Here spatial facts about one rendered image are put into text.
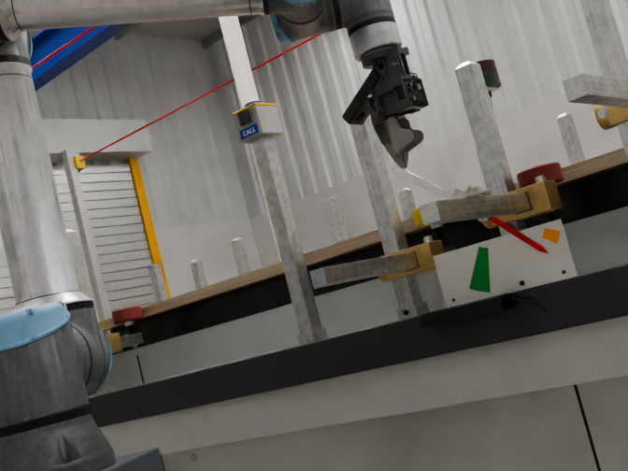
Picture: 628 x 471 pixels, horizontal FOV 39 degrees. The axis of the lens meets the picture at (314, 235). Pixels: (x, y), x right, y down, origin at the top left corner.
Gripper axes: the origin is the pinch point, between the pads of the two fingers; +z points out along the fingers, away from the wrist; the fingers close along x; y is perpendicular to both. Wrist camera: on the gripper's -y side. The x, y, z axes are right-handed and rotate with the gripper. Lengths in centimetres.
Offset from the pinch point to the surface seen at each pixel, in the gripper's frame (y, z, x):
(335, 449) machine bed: -55, 54, 28
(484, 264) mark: 8.3, 21.7, 5.3
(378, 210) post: -11.1, 6.2, 6.1
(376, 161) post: -8.9, -3.2, 6.4
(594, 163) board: 26.4, 9.0, 22.4
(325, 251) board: -38.8, 8.8, 22.3
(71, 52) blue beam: -428, -223, 286
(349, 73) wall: -494, -265, 750
